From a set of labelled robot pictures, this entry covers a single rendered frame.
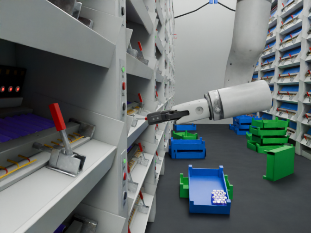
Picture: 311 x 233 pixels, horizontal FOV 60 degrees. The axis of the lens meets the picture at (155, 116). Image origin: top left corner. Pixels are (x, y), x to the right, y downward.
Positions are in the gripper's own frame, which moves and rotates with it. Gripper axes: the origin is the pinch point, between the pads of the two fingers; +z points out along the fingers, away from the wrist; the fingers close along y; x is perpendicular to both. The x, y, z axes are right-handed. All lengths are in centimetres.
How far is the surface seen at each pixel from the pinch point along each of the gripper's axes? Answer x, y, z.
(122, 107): 5.4, -21.6, 3.6
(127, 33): 20.9, -16.0, -0.1
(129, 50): 20.0, -1.1, 2.6
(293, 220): -67, 53, -48
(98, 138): 0.7, -25.6, 8.6
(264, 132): -54, 197, -80
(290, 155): -58, 124, -76
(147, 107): 1.3, 44.3, 7.7
